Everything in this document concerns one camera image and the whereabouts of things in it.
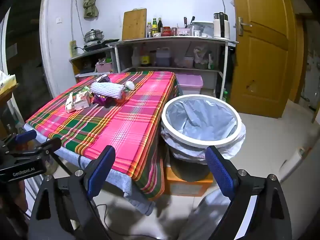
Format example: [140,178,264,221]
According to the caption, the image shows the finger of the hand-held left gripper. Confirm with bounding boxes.
[14,131,38,145]
[15,137,62,157]

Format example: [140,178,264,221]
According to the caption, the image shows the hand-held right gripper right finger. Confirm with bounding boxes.
[205,145,293,240]

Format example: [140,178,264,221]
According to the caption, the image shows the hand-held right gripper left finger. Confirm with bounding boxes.
[29,145,116,240]

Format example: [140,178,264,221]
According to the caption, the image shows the white rimmed bin with bag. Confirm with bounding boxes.
[161,94,247,182]

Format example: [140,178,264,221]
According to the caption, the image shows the orange cardboard box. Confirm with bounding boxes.
[164,164,214,197]

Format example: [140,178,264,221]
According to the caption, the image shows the crumpled white paper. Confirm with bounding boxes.
[65,92,75,113]

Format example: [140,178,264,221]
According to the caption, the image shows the pink plaid tablecloth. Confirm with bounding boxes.
[25,71,179,202]

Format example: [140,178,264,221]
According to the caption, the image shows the white green carton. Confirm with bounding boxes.
[74,91,92,110]

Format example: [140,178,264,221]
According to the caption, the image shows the tissue box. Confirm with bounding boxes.
[0,71,18,95]

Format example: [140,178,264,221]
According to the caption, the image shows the purple foil wrapper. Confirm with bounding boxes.
[93,94,113,106]

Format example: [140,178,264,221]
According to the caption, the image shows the large white foam net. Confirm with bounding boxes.
[90,82,125,100]

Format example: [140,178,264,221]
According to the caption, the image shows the small wooden shelf unit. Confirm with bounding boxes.
[69,47,115,83]

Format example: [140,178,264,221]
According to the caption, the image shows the pink plastic basket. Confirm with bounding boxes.
[95,62,112,73]

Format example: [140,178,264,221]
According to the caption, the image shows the pink lidded storage box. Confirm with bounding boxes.
[176,74,203,95]

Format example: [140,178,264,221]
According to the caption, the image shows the black hanging bag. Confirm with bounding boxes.
[221,46,237,98]

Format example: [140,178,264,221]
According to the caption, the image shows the black induction cooker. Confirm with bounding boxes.
[83,39,120,49]

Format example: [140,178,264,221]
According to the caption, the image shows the crumpled plastic bags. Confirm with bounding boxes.
[194,46,214,70]

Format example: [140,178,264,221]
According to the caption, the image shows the steel cooking pot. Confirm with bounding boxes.
[84,29,104,43]

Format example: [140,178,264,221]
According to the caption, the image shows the white plastic bottle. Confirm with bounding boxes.
[131,47,140,67]

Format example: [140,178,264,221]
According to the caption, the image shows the oil bottle yellow label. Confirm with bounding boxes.
[140,44,150,67]

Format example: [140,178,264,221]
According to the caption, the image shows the wooden door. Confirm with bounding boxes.
[230,0,298,119]

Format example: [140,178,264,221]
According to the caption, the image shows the dark plastic jug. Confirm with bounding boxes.
[155,48,172,67]

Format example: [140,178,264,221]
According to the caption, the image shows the white shelf unit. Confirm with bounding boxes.
[106,35,239,98]

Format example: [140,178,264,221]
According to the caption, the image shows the clear plastic container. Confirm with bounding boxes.
[192,21,214,37]

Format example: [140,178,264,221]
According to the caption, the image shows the white electric kettle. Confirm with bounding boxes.
[213,12,230,40]

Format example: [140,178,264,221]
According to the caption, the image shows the wooden cutting board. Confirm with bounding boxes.
[122,8,147,41]

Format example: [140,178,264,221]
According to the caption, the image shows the black floor cable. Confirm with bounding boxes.
[96,203,156,238]

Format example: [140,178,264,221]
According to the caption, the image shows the grey wall cable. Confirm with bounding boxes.
[71,0,85,47]

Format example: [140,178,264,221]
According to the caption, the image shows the metal door handle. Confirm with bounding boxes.
[235,17,252,36]

